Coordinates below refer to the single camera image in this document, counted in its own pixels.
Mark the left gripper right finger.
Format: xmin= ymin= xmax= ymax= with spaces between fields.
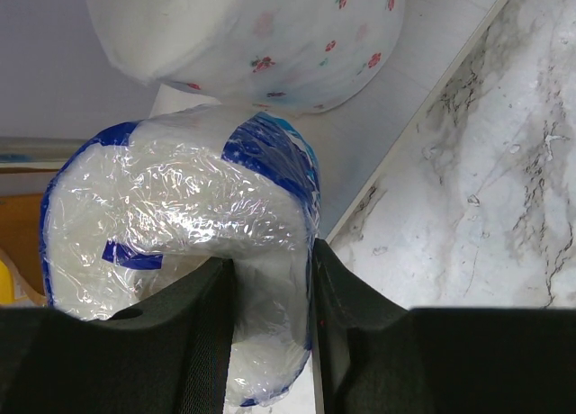
xmin=311 ymin=239 xmax=575 ymax=413

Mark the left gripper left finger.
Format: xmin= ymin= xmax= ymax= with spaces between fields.
xmin=1 ymin=258 xmax=236 ymax=413

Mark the blue packaged roll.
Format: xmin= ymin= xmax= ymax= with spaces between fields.
xmin=40 ymin=104 xmax=320 ymax=407

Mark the white dotted roll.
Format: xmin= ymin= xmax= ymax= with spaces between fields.
xmin=86 ymin=0 xmax=405 ymax=114

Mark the yellow sponge block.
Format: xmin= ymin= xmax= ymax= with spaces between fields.
xmin=0 ymin=261 xmax=14 ymax=305

